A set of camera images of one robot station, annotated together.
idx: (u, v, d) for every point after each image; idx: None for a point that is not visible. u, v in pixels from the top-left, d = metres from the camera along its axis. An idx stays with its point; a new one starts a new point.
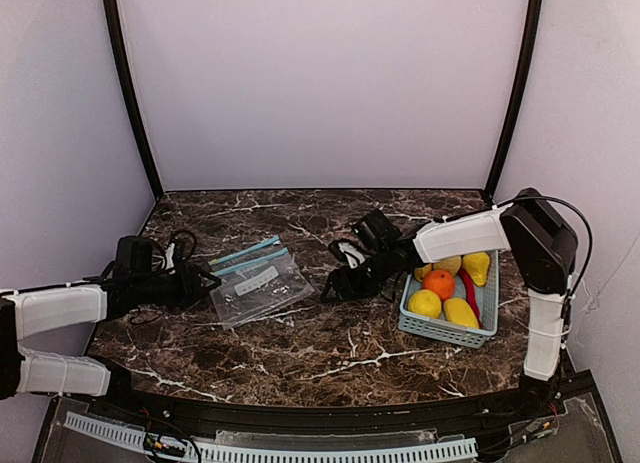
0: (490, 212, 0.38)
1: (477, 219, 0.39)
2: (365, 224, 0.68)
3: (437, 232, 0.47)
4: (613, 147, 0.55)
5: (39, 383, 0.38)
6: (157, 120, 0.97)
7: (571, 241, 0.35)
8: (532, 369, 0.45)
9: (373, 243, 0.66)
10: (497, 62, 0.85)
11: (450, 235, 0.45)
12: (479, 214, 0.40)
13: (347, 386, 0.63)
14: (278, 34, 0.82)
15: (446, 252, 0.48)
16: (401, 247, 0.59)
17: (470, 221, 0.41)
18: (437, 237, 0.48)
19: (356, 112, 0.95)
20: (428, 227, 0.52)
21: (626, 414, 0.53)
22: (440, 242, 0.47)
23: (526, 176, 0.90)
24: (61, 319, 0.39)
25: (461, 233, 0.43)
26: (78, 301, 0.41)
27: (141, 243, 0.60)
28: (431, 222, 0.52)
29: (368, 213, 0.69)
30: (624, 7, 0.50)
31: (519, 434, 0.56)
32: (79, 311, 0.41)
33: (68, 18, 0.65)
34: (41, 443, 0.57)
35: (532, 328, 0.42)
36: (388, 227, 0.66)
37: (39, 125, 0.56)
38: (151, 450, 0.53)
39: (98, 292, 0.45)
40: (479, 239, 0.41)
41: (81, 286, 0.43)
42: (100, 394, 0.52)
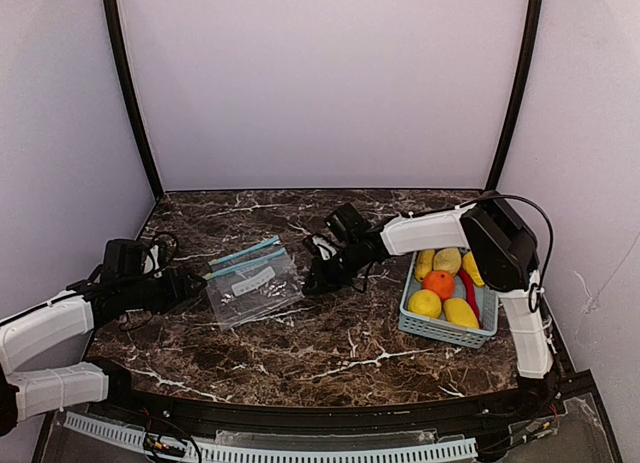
0: (452, 213, 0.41)
1: (441, 218, 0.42)
2: (338, 216, 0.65)
3: (404, 227, 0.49)
4: (614, 147, 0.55)
5: (38, 405, 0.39)
6: (158, 120, 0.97)
7: (530, 241, 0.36)
8: (525, 369, 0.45)
9: (345, 236, 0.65)
10: (497, 61, 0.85)
11: (416, 231, 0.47)
12: (444, 213, 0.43)
13: (347, 386, 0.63)
14: (278, 34, 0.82)
15: (411, 247, 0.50)
16: (368, 240, 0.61)
17: (435, 220, 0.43)
18: (406, 231, 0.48)
19: (356, 111, 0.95)
20: (396, 221, 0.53)
21: (625, 414, 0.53)
22: (407, 237, 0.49)
23: (526, 176, 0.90)
24: (47, 340, 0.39)
25: (426, 230, 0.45)
26: (63, 319, 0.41)
27: (131, 246, 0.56)
28: (399, 216, 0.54)
29: (338, 206, 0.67)
30: (625, 7, 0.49)
31: (519, 434, 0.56)
32: (66, 327, 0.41)
33: (67, 18, 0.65)
34: (41, 443, 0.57)
35: (515, 329, 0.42)
36: (359, 219, 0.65)
37: (38, 125, 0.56)
38: (151, 450, 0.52)
39: (84, 303, 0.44)
40: (440, 237, 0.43)
41: (63, 301, 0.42)
42: (102, 398, 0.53)
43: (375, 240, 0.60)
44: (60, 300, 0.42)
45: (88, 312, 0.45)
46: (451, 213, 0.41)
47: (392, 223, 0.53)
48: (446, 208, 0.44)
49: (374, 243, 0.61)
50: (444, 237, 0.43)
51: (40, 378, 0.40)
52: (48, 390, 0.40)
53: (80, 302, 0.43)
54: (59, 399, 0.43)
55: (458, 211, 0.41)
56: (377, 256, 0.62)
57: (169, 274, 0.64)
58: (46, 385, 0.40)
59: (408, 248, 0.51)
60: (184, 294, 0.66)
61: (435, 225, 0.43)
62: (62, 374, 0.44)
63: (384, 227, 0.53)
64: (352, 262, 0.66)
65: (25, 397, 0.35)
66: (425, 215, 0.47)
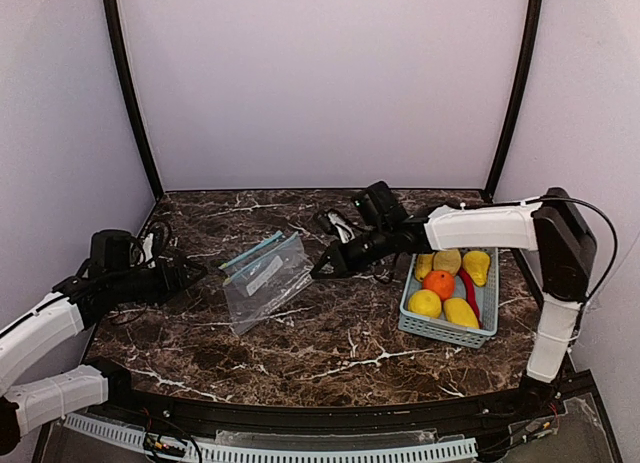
0: (518, 209, 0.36)
1: (506, 214, 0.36)
2: (370, 195, 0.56)
3: (453, 222, 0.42)
4: (614, 147, 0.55)
5: (41, 417, 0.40)
6: (158, 120, 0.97)
7: (592, 248, 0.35)
8: (537, 371, 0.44)
9: (378, 220, 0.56)
10: (497, 62, 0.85)
11: (468, 227, 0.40)
12: (505, 210, 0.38)
13: (347, 386, 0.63)
14: (278, 34, 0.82)
15: (458, 243, 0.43)
16: (405, 229, 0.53)
17: (498, 215, 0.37)
18: (456, 225, 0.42)
19: (355, 111, 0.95)
20: (443, 212, 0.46)
21: (626, 414, 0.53)
22: (457, 233, 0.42)
23: (527, 176, 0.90)
24: (36, 352, 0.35)
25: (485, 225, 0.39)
26: (51, 329, 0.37)
27: (117, 238, 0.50)
28: (447, 207, 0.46)
29: (372, 185, 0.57)
30: (624, 7, 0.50)
31: (519, 434, 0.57)
32: (55, 336, 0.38)
33: (68, 19, 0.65)
34: (41, 442, 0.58)
35: (541, 331, 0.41)
36: (393, 201, 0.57)
37: (39, 126, 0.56)
38: (151, 450, 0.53)
39: (71, 308, 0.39)
40: (499, 234, 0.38)
41: (47, 308, 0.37)
42: (103, 400, 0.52)
43: (413, 229, 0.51)
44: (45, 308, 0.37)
45: (78, 315, 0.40)
46: (516, 212, 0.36)
47: (437, 214, 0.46)
48: (507, 205, 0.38)
49: (413, 232, 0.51)
50: (502, 236, 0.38)
51: (37, 387, 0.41)
52: (50, 400, 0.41)
53: (66, 307, 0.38)
54: (59, 408, 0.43)
55: (523, 208, 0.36)
56: (415, 248, 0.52)
57: (163, 266, 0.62)
58: (45, 396, 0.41)
59: (458, 246, 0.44)
60: (176, 286, 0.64)
61: (495, 223, 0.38)
62: (64, 381, 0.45)
63: (428, 219, 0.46)
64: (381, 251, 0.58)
65: (25, 411, 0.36)
66: (479, 209, 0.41)
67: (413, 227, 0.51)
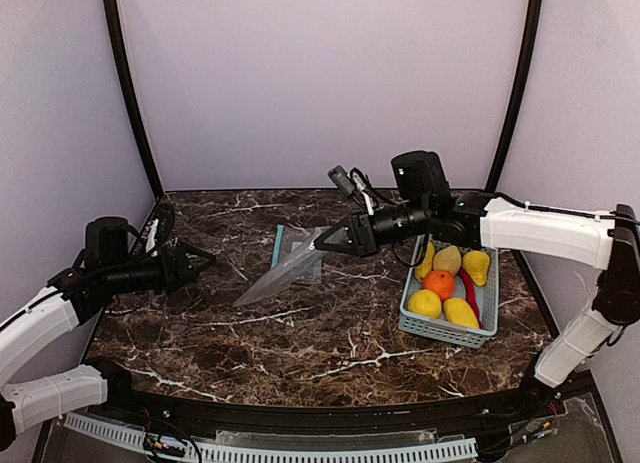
0: (593, 223, 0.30)
1: (580, 226, 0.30)
2: (423, 165, 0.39)
3: (518, 221, 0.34)
4: (614, 147, 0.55)
5: (36, 416, 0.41)
6: (158, 120, 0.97)
7: None
8: (543, 371, 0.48)
9: (424, 200, 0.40)
10: (497, 62, 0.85)
11: (532, 231, 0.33)
12: (577, 220, 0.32)
13: (347, 386, 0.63)
14: (278, 34, 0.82)
15: (506, 244, 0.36)
16: (455, 215, 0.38)
17: (570, 224, 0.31)
18: (517, 227, 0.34)
19: (356, 111, 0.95)
20: (494, 205, 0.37)
21: (626, 415, 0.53)
22: (515, 235, 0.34)
23: (527, 176, 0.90)
24: (21, 353, 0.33)
25: (551, 233, 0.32)
26: (39, 329, 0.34)
27: (115, 229, 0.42)
28: (497, 200, 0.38)
29: (425, 152, 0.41)
30: (624, 8, 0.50)
31: (519, 434, 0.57)
32: (45, 334, 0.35)
33: (67, 18, 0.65)
34: (41, 443, 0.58)
35: (566, 339, 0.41)
36: (443, 178, 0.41)
37: (39, 125, 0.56)
38: (151, 450, 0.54)
39: (63, 305, 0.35)
40: (563, 245, 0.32)
41: (38, 305, 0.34)
42: (102, 400, 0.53)
43: (465, 217, 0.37)
44: (33, 305, 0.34)
45: (72, 311, 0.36)
46: (592, 224, 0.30)
47: (495, 208, 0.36)
48: (579, 214, 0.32)
49: (463, 222, 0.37)
50: (566, 247, 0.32)
51: (36, 388, 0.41)
52: (47, 400, 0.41)
53: (58, 305, 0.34)
54: (56, 407, 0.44)
55: (598, 222, 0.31)
56: (459, 243, 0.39)
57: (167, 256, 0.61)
58: (42, 396, 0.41)
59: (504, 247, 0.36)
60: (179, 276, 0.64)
61: (566, 234, 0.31)
62: (62, 380, 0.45)
63: (484, 210, 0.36)
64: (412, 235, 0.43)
65: (21, 411, 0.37)
66: (548, 213, 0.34)
67: (466, 216, 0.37)
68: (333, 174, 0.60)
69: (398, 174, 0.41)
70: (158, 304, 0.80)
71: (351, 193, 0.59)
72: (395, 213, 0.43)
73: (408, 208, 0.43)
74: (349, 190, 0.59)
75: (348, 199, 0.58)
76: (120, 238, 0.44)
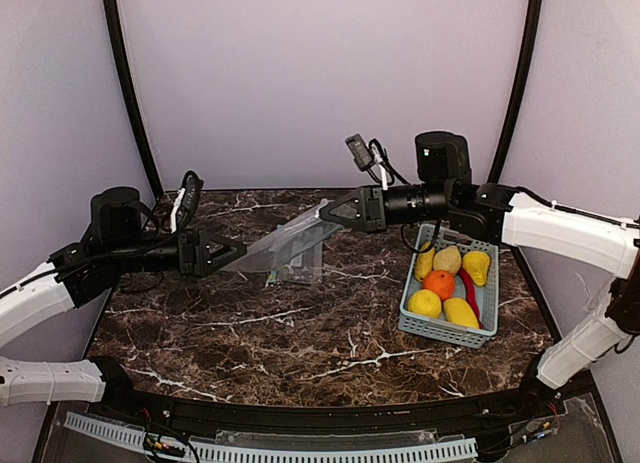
0: (619, 231, 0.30)
1: (607, 232, 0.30)
2: (450, 150, 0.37)
3: (544, 220, 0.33)
4: (614, 148, 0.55)
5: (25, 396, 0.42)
6: (158, 120, 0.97)
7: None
8: (546, 373, 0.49)
9: (448, 186, 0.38)
10: (497, 61, 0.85)
11: (556, 232, 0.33)
12: (604, 226, 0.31)
13: (347, 386, 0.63)
14: (278, 33, 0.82)
15: (527, 242, 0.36)
16: (478, 206, 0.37)
17: (598, 230, 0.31)
18: (540, 226, 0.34)
19: (355, 111, 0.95)
20: (519, 202, 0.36)
21: (626, 415, 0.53)
22: (538, 233, 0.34)
23: (527, 176, 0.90)
24: (20, 324, 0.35)
25: (576, 235, 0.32)
26: (30, 305, 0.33)
27: (119, 205, 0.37)
28: (520, 196, 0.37)
29: (455, 136, 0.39)
30: (623, 8, 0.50)
31: (519, 434, 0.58)
32: (40, 312, 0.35)
33: (68, 20, 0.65)
34: (41, 443, 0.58)
35: (575, 343, 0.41)
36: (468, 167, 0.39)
37: (39, 126, 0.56)
38: (151, 450, 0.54)
39: (53, 287, 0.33)
40: (586, 249, 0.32)
41: (32, 283, 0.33)
42: (95, 400, 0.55)
43: (488, 210, 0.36)
44: (29, 282, 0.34)
45: (65, 294, 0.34)
46: (618, 232, 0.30)
47: (521, 204, 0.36)
48: (605, 221, 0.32)
49: (484, 213, 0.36)
50: (587, 251, 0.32)
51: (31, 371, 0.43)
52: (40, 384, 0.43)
53: (46, 287, 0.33)
54: (48, 394, 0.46)
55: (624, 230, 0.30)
56: (476, 236, 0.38)
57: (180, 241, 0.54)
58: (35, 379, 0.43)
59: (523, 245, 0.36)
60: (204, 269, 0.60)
61: (591, 238, 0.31)
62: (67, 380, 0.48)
63: (510, 206, 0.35)
64: (424, 218, 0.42)
65: (10, 388, 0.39)
66: (573, 215, 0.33)
67: (490, 209, 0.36)
68: (349, 141, 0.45)
69: (422, 154, 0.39)
70: (158, 304, 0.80)
71: (368, 165, 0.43)
72: (410, 194, 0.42)
73: (425, 191, 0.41)
74: (364, 161, 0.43)
75: (362, 172, 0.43)
76: (129, 216, 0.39)
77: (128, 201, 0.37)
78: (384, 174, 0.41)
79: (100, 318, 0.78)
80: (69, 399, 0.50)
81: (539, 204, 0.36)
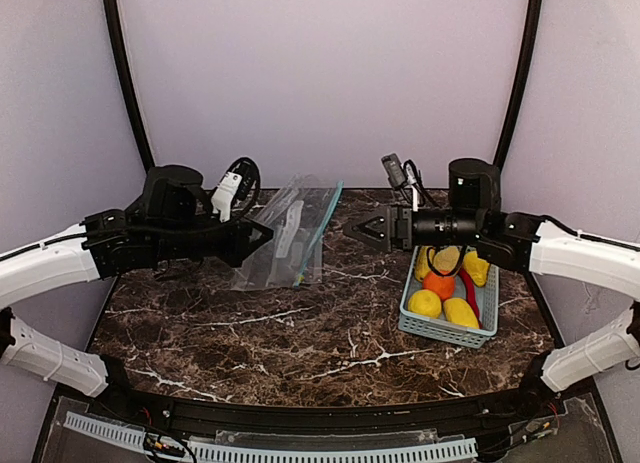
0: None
1: (629, 261, 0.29)
2: (484, 182, 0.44)
3: (565, 249, 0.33)
4: (614, 148, 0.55)
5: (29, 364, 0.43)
6: (157, 119, 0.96)
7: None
8: (548, 377, 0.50)
9: (479, 215, 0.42)
10: (497, 62, 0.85)
11: (581, 260, 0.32)
12: (628, 253, 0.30)
13: (347, 386, 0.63)
14: (276, 33, 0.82)
15: (558, 270, 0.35)
16: (505, 237, 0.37)
17: (621, 258, 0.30)
18: (566, 255, 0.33)
19: (355, 112, 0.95)
20: (549, 231, 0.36)
21: (624, 416, 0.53)
22: (565, 262, 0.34)
23: (527, 176, 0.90)
24: (43, 286, 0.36)
25: (600, 264, 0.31)
26: (53, 268, 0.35)
27: (174, 184, 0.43)
28: (548, 225, 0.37)
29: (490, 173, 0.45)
30: (623, 9, 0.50)
31: (519, 434, 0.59)
32: (62, 277, 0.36)
33: (67, 21, 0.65)
34: (42, 442, 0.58)
35: (587, 351, 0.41)
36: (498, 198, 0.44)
37: (38, 126, 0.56)
38: (151, 450, 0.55)
39: (78, 253, 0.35)
40: (613, 278, 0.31)
41: (57, 246, 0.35)
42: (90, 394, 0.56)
43: (516, 241, 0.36)
44: (57, 243, 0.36)
45: (90, 262, 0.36)
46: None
47: (547, 232, 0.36)
48: (631, 247, 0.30)
49: (512, 245, 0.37)
50: (614, 280, 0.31)
51: (43, 345, 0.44)
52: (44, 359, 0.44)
53: (72, 252, 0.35)
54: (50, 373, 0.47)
55: None
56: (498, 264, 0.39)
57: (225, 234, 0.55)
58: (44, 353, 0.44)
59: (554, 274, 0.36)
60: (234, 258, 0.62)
61: (616, 266, 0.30)
62: (75, 373, 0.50)
63: (536, 235, 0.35)
64: (451, 242, 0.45)
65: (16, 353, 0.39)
66: (600, 243, 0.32)
67: (518, 240, 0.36)
68: (387, 161, 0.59)
69: (456, 183, 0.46)
70: (158, 304, 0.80)
71: (401, 184, 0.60)
72: (439, 218, 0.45)
73: (452, 216, 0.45)
74: (398, 180, 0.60)
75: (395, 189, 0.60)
76: (181, 198, 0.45)
77: (186, 183, 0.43)
78: (416, 196, 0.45)
79: (100, 318, 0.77)
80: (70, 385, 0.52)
81: (565, 232, 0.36)
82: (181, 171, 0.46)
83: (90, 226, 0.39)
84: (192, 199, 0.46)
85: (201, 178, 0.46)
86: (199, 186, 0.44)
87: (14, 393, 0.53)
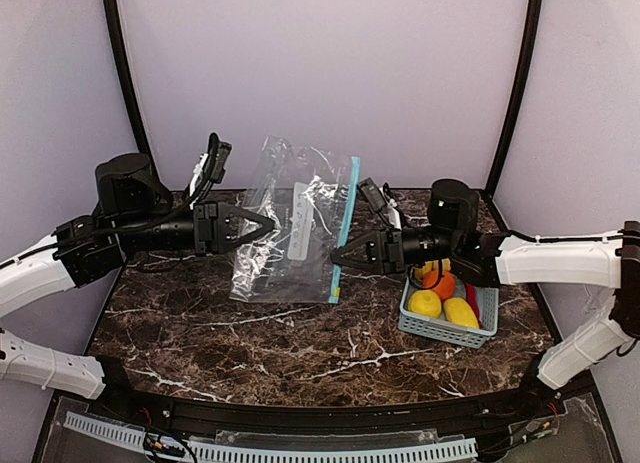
0: (599, 245, 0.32)
1: (586, 251, 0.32)
2: (462, 205, 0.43)
3: (533, 254, 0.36)
4: (613, 148, 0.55)
5: (25, 369, 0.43)
6: (157, 120, 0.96)
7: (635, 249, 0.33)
8: (546, 376, 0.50)
9: (454, 236, 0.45)
10: (496, 62, 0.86)
11: (546, 262, 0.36)
12: (585, 246, 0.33)
13: (347, 386, 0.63)
14: (276, 33, 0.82)
15: (539, 275, 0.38)
16: (475, 258, 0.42)
17: (579, 251, 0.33)
18: (535, 259, 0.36)
19: (356, 111, 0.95)
20: (514, 244, 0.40)
21: (626, 416, 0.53)
22: (533, 268, 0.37)
23: (527, 176, 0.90)
24: (25, 297, 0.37)
25: (567, 260, 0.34)
26: (30, 281, 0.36)
27: (120, 178, 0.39)
28: (511, 236, 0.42)
29: (470, 195, 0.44)
30: (623, 10, 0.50)
31: (520, 434, 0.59)
32: (42, 288, 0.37)
33: (67, 21, 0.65)
34: (41, 443, 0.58)
35: (577, 344, 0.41)
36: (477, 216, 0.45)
37: (38, 126, 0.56)
38: (151, 450, 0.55)
39: (48, 265, 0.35)
40: (583, 272, 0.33)
41: (31, 259, 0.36)
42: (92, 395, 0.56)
43: (482, 260, 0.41)
44: (30, 257, 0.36)
45: (64, 273, 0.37)
46: (599, 247, 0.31)
47: (510, 244, 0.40)
48: (590, 240, 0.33)
49: (480, 263, 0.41)
50: (581, 273, 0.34)
51: (34, 355, 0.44)
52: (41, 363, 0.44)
53: (42, 264, 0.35)
54: (49, 374, 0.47)
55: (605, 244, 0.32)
56: (482, 278, 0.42)
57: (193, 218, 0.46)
58: (36, 364, 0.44)
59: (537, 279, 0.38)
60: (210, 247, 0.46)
61: (580, 259, 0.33)
62: (70, 378, 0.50)
63: (499, 250, 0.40)
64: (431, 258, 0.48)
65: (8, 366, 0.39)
66: (560, 243, 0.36)
67: (483, 258, 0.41)
68: (363, 186, 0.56)
69: (436, 204, 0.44)
70: (158, 304, 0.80)
71: (380, 208, 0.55)
72: (420, 236, 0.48)
73: (433, 232, 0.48)
74: (378, 203, 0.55)
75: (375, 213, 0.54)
76: (133, 189, 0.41)
77: (130, 171, 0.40)
78: (395, 217, 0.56)
79: (100, 318, 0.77)
80: (69, 386, 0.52)
81: (526, 240, 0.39)
82: (128, 161, 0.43)
83: (61, 235, 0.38)
84: (145, 189, 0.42)
85: (148, 164, 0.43)
86: (144, 173, 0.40)
87: (13, 394, 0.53)
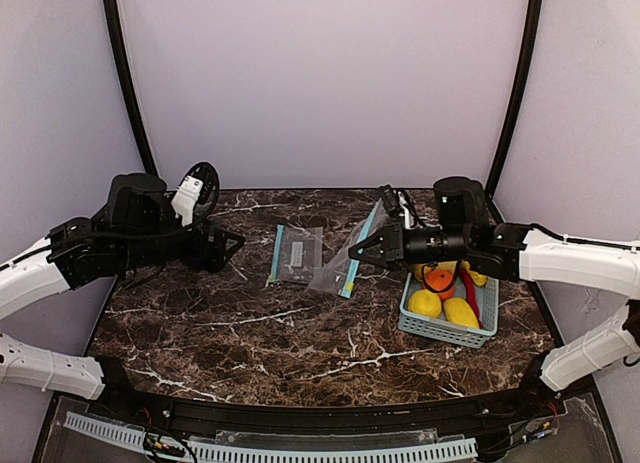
0: (627, 255, 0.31)
1: (615, 259, 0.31)
2: (466, 195, 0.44)
3: (557, 254, 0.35)
4: (613, 149, 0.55)
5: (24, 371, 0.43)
6: (157, 120, 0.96)
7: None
8: (548, 377, 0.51)
9: (465, 230, 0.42)
10: (496, 62, 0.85)
11: (570, 264, 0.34)
12: (614, 252, 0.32)
13: (347, 386, 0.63)
14: (275, 33, 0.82)
15: (557, 276, 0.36)
16: (493, 248, 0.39)
17: (608, 258, 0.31)
18: (557, 260, 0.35)
19: (356, 111, 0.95)
20: (538, 240, 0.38)
21: (625, 416, 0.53)
22: (553, 267, 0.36)
23: (527, 176, 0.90)
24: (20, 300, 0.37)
25: (593, 265, 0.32)
26: (25, 283, 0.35)
27: (139, 192, 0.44)
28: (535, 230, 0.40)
29: (473, 187, 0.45)
30: (623, 11, 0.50)
31: (519, 434, 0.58)
32: (38, 290, 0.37)
33: (67, 22, 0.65)
34: (41, 443, 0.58)
35: (585, 349, 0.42)
36: (484, 211, 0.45)
37: (38, 126, 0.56)
38: (151, 450, 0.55)
39: (43, 266, 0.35)
40: (606, 280, 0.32)
41: (26, 262, 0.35)
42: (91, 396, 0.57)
43: (504, 250, 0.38)
44: (24, 260, 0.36)
45: (59, 274, 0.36)
46: (628, 256, 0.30)
47: (534, 240, 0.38)
48: (616, 246, 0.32)
49: (501, 255, 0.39)
50: (601, 279, 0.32)
51: (33, 357, 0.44)
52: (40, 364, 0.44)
53: (37, 265, 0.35)
54: (49, 375, 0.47)
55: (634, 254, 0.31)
56: (497, 275, 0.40)
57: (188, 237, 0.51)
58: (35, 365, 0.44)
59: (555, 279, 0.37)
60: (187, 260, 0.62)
61: (605, 265, 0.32)
62: (69, 379, 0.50)
63: (523, 244, 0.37)
64: (444, 257, 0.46)
65: (7, 369, 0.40)
66: (586, 245, 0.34)
67: (505, 250, 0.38)
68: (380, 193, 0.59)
69: (440, 201, 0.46)
70: (158, 304, 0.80)
71: None
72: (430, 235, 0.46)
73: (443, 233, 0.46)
74: None
75: None
76: (144, 205, 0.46)
77: (149, 190, 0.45)
78: None
79: (100, 318, 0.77)
80: (68, 386, 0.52)
81: (552, 238, 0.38)
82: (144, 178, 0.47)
83: (55, 238, 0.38)
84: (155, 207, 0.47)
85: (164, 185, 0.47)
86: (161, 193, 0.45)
87: (12, 394, 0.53)
